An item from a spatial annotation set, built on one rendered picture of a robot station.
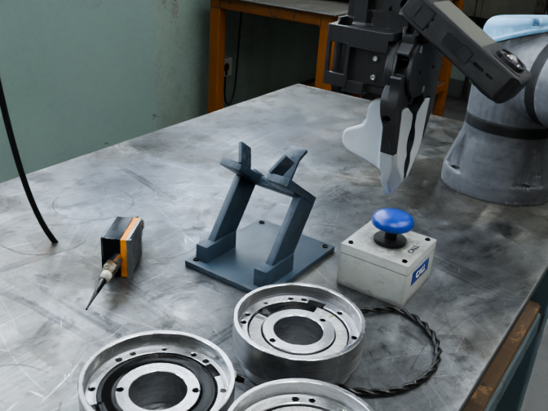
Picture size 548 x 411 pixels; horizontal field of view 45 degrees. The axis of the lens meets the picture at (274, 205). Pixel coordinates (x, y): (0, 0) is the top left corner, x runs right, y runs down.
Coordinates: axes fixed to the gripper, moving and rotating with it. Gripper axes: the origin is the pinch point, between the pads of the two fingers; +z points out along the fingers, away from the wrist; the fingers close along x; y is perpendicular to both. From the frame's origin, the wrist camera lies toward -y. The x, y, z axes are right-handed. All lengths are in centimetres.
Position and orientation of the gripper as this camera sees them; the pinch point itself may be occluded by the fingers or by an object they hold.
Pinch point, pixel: (399, 182)
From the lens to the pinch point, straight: 62.3
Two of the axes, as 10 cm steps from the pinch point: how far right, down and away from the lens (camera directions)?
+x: -5.6, 3.2, -7.7
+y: -8.3, -2.9, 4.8
